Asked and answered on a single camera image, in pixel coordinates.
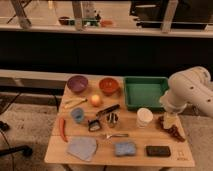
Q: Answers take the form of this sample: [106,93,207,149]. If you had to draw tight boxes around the purple bowl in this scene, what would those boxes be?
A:
[67,75,88,93]

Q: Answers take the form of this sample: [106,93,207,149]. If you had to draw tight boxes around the office chair base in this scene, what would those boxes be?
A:
[0,121,33,157]

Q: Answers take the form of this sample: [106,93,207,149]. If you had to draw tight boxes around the orange bowl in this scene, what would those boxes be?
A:
[99,77,119,96]

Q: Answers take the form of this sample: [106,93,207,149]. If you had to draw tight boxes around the silver fork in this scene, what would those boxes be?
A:
[100,134,129,139]

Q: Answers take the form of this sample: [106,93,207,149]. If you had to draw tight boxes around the wooden table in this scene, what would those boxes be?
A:
[44,77,196,168]

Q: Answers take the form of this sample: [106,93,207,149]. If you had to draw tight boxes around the blue sponge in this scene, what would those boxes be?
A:
[114,142,136,157]

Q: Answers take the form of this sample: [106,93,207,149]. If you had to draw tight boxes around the small blue cup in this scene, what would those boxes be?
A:
[71,108,84,123]

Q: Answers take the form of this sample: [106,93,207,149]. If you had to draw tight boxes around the green plastic tray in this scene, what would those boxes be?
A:
[123,76,168,111]

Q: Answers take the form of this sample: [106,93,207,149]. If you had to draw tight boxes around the red chili pepper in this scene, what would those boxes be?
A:
[59,118,68,142]

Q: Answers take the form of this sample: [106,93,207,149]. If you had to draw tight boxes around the black handled knife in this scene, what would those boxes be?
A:
[96,104,120,118]

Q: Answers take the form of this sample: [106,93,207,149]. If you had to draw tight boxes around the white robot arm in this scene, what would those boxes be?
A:
[159,66,213,129]

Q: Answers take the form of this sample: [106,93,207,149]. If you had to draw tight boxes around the brown pine cone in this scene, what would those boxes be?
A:
[158,116,185,142]

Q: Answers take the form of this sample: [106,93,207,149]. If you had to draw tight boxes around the white paper cup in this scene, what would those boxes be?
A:
[136,108,153,128]

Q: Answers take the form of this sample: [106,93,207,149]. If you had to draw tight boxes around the orange round fruit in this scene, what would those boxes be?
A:
[90,94,102,107]

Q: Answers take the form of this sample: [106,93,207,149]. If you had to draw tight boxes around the blue folded cloth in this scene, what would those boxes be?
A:
[67,136,97,162]

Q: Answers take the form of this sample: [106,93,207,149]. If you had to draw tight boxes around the black rectangular eraser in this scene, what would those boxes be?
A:
[146,146,171,157]

